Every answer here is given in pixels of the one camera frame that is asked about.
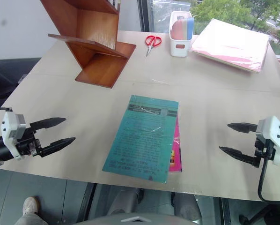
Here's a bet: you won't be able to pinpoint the white plastic storage box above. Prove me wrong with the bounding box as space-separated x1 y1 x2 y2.
169 11 193 58

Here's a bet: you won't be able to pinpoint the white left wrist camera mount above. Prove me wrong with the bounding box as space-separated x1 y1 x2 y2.
0 112 27 160

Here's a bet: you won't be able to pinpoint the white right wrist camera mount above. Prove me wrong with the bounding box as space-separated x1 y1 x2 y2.
258 115 280 166

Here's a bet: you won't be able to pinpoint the teal book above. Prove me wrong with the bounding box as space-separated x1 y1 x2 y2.
102 94 179 184

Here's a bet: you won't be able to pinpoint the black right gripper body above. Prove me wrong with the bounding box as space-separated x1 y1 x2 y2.
254 135 277 168

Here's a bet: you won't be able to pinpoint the grey rounded shape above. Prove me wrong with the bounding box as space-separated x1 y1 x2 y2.
106 187 143 217

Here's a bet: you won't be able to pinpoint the red plastic sheets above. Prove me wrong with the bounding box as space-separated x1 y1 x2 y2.
172 17 189 40

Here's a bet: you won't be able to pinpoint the pink book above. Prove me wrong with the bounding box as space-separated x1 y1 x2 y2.
169 116 184 174

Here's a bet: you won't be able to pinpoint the black chair base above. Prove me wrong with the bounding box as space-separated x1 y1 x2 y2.
238 203 280 225

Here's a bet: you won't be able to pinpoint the grey trouser leg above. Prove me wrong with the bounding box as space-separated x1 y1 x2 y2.
13 210 48 225

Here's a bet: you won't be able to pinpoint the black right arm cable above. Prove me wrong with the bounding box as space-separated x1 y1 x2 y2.
257 158 280 203

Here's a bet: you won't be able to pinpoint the pink and cream paper stack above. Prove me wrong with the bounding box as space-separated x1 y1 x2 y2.
191 18 271 75

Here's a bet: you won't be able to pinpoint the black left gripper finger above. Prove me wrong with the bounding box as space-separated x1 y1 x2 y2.
28 117 67 135
40 137 76 158

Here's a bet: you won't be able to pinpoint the red handled scissors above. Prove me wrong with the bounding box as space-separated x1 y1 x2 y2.
144 35 162 57

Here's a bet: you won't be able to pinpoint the grey robot torso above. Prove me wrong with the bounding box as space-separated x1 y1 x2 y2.
76 212 202 225

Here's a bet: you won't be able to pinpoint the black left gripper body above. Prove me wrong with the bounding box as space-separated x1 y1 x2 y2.
15 127 43 158

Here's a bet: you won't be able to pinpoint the beige sneaker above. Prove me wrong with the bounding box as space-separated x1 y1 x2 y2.
22 196 40 217

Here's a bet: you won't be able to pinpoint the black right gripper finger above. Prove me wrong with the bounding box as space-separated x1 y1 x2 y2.
219 146 260 168
227 122 258 134

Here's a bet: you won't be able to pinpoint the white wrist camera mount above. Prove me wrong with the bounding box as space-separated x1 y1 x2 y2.
0 112 27 160
258 115 280 166

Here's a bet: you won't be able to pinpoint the blue plastic sheets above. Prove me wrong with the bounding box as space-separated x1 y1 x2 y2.
186 17 193 40

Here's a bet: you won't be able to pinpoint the wooden shelf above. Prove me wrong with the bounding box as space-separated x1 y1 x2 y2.
39 0 137 89

